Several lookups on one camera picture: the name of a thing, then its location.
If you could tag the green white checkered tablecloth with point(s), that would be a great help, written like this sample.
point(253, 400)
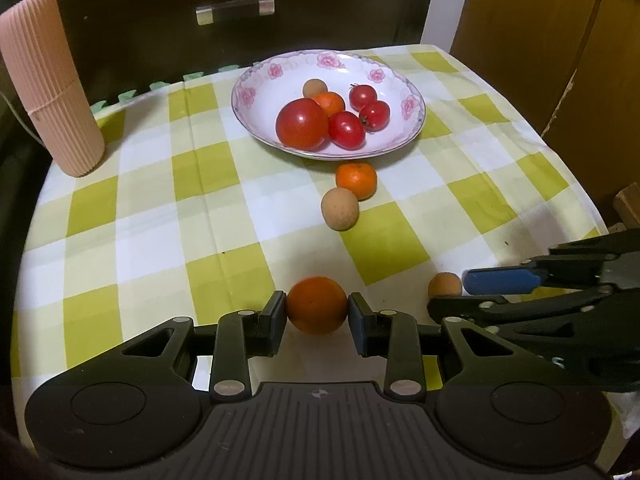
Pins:
point(175, 220)

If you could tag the dark wooden drawer cabinet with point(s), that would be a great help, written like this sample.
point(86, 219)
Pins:
point(150, 40)

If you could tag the brown wooden block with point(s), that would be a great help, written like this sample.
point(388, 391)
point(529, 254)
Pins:
point(629, 207)

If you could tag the brown wooden cabinet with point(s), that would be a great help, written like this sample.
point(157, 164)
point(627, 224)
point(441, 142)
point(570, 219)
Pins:
point(540, 35)

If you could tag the large red tomato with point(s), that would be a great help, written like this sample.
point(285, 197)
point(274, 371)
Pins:
point(301, 124)

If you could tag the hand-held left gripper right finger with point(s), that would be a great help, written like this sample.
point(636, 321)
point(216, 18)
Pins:
point(356, 325)

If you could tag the pink ribbed cylinder container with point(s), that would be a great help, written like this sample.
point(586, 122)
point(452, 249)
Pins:
point(50, 90)

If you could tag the brown longan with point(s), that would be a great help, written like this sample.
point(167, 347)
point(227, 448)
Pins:
point(314, 88)
point(340, 209)
point(444, 285)

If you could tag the stemmed red cherry tomato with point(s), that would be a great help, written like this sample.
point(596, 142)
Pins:
point(363, 97)

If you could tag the orange tangerine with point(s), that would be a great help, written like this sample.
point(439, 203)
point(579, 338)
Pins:
point(331, 102)
point(317, 305)
point(356, 180)

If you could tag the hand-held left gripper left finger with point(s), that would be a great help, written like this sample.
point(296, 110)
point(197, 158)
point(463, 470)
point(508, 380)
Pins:
point(276, 318)

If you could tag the white floral plate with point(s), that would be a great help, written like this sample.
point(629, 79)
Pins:
point(260, 125)

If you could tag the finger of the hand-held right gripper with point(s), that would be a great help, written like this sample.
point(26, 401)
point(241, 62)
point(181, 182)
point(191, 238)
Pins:
point(480, 306)
point(500, 281)

